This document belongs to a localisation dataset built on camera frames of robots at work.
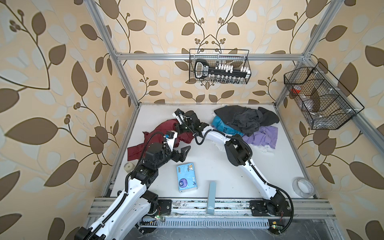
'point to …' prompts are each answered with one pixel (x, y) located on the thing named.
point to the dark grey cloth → (244, 120)
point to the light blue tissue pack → (187, 178)
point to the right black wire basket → (323, 102)
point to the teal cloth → (217, 123)
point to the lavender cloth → (265, 135)
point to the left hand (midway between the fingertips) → (184, 143)
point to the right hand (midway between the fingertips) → (169, 128)
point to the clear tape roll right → (303, 187)
